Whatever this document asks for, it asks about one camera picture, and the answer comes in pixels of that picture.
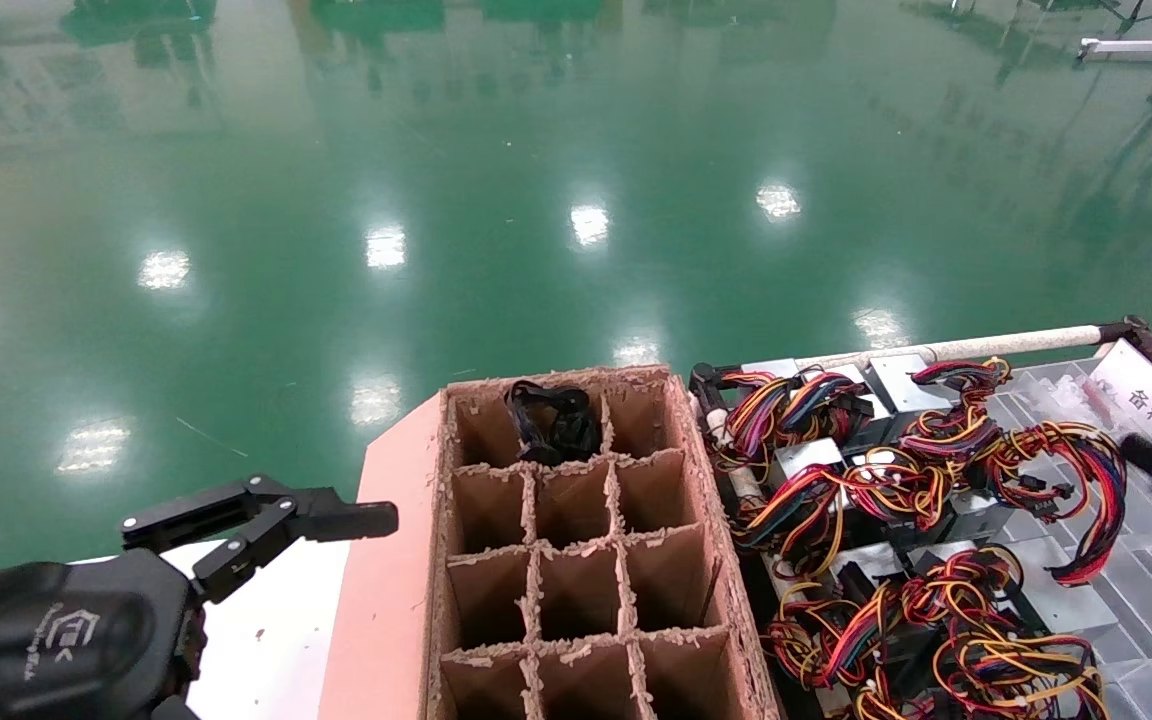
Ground black cable bundle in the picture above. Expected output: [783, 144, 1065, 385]
[503, 378, 603, 468]

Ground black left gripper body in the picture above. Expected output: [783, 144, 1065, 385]
[0, 548, 207, 720]

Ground metal cart with white rails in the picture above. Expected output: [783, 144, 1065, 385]
[691, 315, 1152, 421]

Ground white printed label sign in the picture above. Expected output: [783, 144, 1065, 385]
[1086, 338, 1152, 471]

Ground white wheeled robot stand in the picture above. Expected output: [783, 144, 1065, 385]
[1076, 30, 1152, 66]

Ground brown cardboard divider box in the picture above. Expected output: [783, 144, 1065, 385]
[316, 362, 787, 720]

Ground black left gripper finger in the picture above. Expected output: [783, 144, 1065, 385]
[121, 475, 400, 606]

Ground silver power supply colourful cables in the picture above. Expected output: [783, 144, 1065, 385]
[718, 365, 877, 476]
[921, 545, 1107, 720]
[861, 352, 1015, 466]
[976, 420, 1129, 641]
[731, 438, 947, 576]
[941, 485, 1015, 546]
[764, 545, 937, 720]

